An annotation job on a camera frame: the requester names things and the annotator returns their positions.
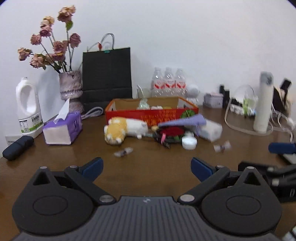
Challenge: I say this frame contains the right water bottle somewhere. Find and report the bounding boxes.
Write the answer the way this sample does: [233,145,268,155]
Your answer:
[175,69,187,97]

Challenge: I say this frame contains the dried pink flower bouquet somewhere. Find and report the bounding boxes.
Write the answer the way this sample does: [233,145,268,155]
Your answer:
[18,5,81,74]

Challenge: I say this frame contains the white tissue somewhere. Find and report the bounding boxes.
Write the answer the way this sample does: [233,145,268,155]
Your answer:
[150,105,163,110]

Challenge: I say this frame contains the dark blue glasses case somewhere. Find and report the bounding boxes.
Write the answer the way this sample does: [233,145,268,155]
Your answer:
[2,136,34,161]

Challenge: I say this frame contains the black paper bag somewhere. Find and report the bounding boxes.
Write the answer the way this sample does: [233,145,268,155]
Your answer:
[81,33,132,111]

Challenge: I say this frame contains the candy wrapper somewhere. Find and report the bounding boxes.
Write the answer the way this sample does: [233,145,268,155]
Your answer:
[213,141,231,153]
[114,147,133,158]

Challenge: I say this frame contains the white cable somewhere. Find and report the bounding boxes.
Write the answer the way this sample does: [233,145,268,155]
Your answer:
[224,84,275,136]

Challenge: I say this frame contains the small lilac tin box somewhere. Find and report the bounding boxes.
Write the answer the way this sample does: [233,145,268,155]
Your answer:
[203,93,223,108]

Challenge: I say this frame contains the white detergent jug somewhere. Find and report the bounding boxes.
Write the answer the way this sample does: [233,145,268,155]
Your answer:
[16,77,44,138]

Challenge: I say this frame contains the white cylindrical bottle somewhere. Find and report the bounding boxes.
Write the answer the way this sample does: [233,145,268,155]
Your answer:
[253,72,274,134]

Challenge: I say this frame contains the orange cardboard box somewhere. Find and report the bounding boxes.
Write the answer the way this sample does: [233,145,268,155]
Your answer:
[105,96,199,127]

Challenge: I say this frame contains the glass cup with spoon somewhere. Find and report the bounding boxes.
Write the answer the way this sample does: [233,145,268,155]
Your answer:
[137,85,152,99]

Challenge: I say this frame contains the right candy wrapper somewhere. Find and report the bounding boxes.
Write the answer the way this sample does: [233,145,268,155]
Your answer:
[213,141,231,153]

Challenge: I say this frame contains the white round jar lid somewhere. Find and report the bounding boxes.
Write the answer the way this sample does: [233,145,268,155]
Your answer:
[182,136,198,150]

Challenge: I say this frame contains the purple tissue box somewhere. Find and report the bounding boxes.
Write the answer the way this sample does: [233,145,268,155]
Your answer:
[43,99,82,145]

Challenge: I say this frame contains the clear plastic container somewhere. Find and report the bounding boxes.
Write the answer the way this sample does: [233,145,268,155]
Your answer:
[197,119,223,143]

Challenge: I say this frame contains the middle water bottle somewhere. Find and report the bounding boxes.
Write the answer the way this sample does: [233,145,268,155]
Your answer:
[164,67,176,96]

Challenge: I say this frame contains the purple marbled vase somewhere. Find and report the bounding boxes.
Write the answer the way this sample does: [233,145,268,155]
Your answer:
[59,70,84,113]

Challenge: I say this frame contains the water bottle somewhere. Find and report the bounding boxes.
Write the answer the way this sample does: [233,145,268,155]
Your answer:
[164,67,176,96]
[152,67,164,97]
[175,69,187,97]

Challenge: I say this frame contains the white power strip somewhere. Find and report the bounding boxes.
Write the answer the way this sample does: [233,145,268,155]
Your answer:
[230,101,255,116]

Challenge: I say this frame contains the left water bottle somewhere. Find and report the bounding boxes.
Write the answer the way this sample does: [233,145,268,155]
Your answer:
[152,67,164,97]

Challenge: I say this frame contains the left candy wrapper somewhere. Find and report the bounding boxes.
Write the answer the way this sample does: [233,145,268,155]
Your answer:
[114,147,133,158]

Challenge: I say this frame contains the clear plastic bag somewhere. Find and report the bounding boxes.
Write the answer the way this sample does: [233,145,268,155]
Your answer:
[137,98,150,110]

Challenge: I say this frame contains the black cosmetic tubes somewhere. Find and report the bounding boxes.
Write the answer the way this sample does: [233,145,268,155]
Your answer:
[219,85,230,108]

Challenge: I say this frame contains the yellow white plush toy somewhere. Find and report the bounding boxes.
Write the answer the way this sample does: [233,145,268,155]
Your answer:
[104,117,149,145]

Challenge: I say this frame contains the purple knitted cloth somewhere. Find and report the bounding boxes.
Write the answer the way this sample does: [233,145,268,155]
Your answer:
[158,114,207,132]

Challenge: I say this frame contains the white astronaut figure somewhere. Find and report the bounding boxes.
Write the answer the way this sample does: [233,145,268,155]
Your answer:
[186,84,200,105]

